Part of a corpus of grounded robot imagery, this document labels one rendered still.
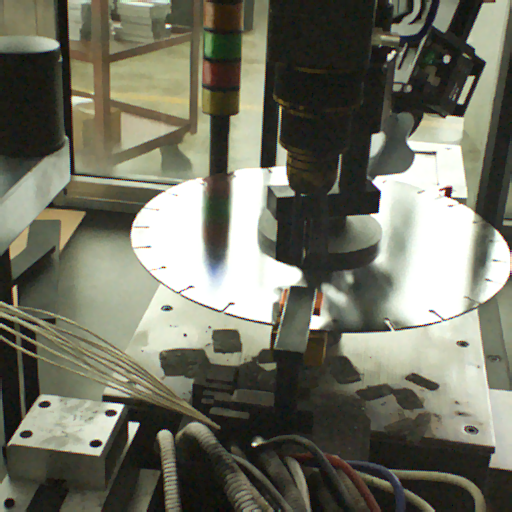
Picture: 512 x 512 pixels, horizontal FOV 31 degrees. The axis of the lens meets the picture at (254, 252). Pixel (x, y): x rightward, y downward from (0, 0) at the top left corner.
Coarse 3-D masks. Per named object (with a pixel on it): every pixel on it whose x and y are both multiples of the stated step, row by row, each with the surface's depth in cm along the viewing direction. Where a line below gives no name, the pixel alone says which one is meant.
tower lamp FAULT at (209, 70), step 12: (204, 60) 103; (216, 60) 102; (228, 60) 103; (240, 60) 103; (204, 72) 103; (216, 72) 102; (228, 72) 102; (240, 72) 104; (204, 84) 104; (216, 84) 103; (228, 84) 103; (240, 84) 105
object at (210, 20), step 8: (208, 0) 100; (208, 8) 100; (216, 8) 99; (224, 8) 99; (232, 8) 99; (240, 8) 100; (208, 16) 100; (216, 16) 100; (224, 16) 100; (232, 16) 100; (240, 16) 101; (208, 24) 101; (216, 24) 100; (224, 24) 100; (232, 24) 100; (240, 24) 101
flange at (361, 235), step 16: (272, 224) 81; (320, 224) 79; (336, 224) 79; (352, 224) 81; (368, 224) 82; (272, 240) 78; (320, 240) 78; (336, 240) 78; (352, 240) 78; (368, 240) 79; (304, 256) 77; (320, 256) 76; (336, 256) 77; (352, 256) 77
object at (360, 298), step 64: (192, 192) 89; (256, 192) 90; (384, 192) 91; (192, 256) 76; (256, 256) 77; (384, 256) 78; (448, 256) 79; (256, 320) 68; (320, 320) 68; (384, 320) 69
